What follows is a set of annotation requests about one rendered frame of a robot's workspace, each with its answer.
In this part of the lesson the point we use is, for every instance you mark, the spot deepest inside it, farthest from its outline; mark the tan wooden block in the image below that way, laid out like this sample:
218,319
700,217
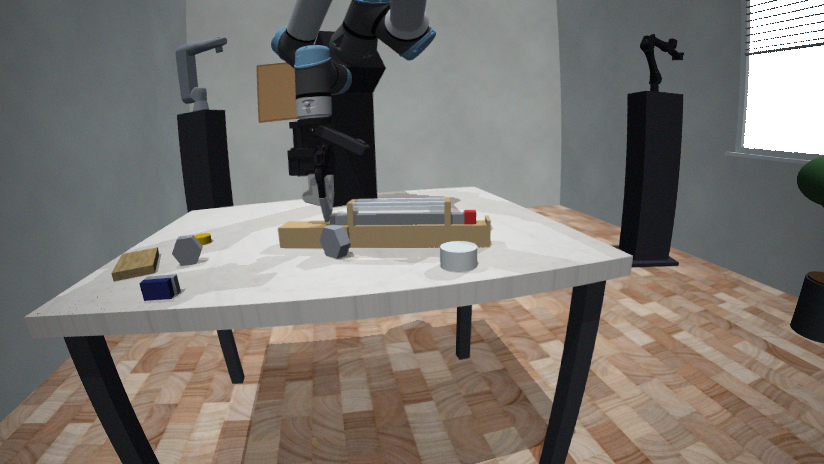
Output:
135,264

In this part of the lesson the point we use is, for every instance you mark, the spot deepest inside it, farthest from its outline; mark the yellow disc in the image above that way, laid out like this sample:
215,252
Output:
204,238

